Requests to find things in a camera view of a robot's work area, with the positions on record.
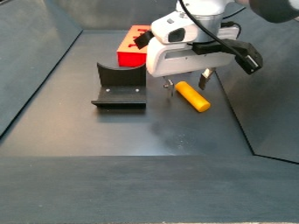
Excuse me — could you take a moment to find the black curved fixture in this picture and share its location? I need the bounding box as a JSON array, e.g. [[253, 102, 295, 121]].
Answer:
[[91, 64, 147, 108]]

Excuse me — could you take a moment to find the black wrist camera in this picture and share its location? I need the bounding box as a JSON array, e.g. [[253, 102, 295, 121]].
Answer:
[[191, 39, 263, 74]]

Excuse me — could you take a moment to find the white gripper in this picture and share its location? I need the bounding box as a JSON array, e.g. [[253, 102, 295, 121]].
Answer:
[[146, 38, 234, 97]]

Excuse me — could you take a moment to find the black cable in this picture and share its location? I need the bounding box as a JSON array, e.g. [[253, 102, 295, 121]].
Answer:
[[177, 0, 259, 67]]

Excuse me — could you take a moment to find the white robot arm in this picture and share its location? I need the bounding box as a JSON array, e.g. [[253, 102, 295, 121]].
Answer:
[[146, 0, 299, 87]]

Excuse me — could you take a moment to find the yellow oval cylinder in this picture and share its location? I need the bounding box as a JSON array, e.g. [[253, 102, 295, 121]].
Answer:
[[175, 81, 211, 112]]

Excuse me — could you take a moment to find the red shape sorter block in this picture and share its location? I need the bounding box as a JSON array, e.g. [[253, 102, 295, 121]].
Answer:
[[117, 24, 150, 67]]

